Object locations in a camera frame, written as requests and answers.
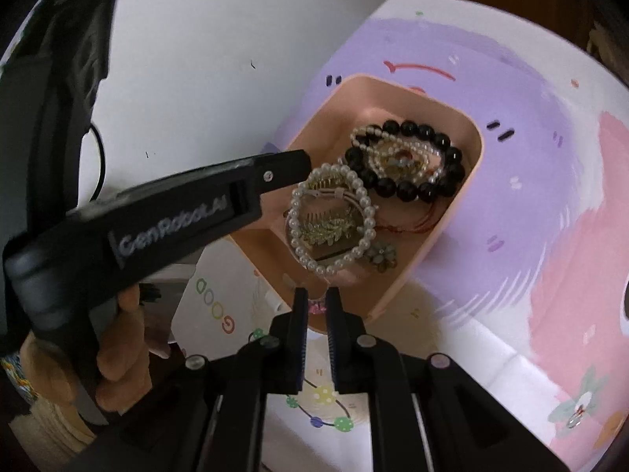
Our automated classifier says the teal flower earring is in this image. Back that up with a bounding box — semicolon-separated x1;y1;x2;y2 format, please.
366;242;398;273

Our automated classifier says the gold leaf hair comb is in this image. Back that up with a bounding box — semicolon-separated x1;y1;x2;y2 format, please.
297;176;365;262

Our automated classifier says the white pearl bracelet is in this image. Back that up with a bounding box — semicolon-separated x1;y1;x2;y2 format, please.
285;162;379;278

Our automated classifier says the red string bead bracelet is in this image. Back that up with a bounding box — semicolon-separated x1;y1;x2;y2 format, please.
375;196;444;237

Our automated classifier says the pink plastic jewelry box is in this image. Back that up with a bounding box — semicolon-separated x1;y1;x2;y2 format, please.
232;75;484;321

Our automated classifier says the black bead bracelet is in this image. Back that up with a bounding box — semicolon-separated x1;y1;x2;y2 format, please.
343;118;467;205

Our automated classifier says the white pearl necklace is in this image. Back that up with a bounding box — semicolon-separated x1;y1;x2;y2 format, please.
349;124;445;184

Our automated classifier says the silver ring red stone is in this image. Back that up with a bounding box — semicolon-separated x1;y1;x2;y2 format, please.
566;405;587;430

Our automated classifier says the left hand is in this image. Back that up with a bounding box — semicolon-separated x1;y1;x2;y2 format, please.
20;284;169;415

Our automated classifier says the colourful cartoon table mat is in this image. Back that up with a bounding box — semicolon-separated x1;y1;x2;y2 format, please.
168;0;629;472

